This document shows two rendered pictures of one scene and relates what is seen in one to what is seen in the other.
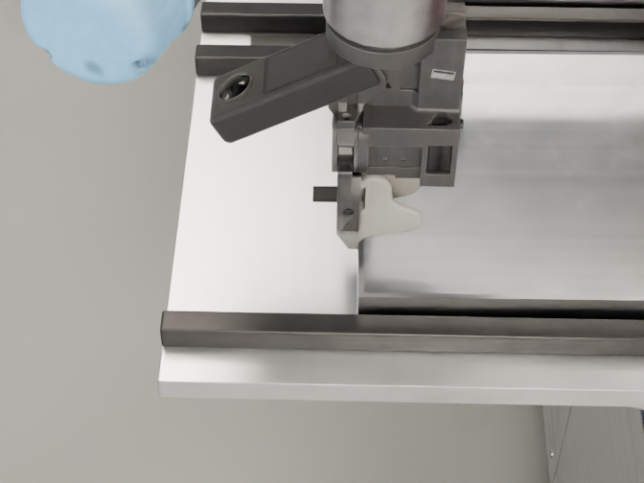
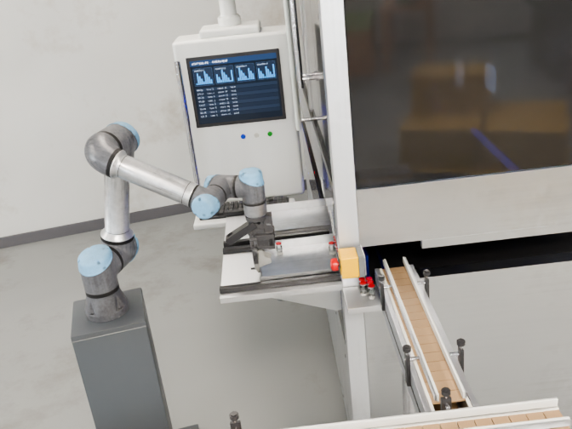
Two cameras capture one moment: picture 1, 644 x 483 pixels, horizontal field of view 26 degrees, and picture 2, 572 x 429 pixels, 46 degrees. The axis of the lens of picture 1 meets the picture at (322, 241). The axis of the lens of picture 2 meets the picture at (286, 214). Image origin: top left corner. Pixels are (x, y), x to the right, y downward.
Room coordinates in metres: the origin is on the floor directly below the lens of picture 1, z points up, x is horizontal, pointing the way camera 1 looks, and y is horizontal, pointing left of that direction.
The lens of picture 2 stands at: (-1.35, -0.08, 2.00)
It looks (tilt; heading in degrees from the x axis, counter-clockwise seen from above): 24 degrees down; 358
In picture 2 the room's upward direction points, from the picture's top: 6 degrees counter-clockwise
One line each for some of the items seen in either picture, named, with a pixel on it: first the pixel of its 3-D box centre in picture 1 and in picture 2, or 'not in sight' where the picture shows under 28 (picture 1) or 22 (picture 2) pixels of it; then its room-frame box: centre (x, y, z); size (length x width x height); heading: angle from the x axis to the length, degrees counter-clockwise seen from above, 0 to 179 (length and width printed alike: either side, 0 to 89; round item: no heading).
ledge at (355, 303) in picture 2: not in sight; (367, 298); (0.47, -0.35, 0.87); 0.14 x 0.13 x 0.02; 89
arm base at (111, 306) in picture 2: not in sight; (105, 298); (0.73, 0.53, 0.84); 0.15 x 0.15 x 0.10
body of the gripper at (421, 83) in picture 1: (391, 88); (260, 231); (0.67, -0.04, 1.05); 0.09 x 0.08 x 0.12; 89
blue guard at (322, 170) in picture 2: not in sight; (311, 132); (1.57, -0.32, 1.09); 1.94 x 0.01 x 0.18; 179
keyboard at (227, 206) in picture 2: not in sight; (244, 207); (1.44, 0.02, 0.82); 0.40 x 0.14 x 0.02; 86
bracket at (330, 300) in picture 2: not in sight; (290, 297); (0.66, -0.12, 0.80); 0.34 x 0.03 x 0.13; 89
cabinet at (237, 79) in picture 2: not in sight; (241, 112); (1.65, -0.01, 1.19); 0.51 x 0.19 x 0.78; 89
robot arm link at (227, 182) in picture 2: not in sight; (221, 188); (0.69, 0.06, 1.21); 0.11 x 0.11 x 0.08; 70
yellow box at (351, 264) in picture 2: not in sight; (351, 262); (0.48, -0.31, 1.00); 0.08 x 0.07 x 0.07; 89
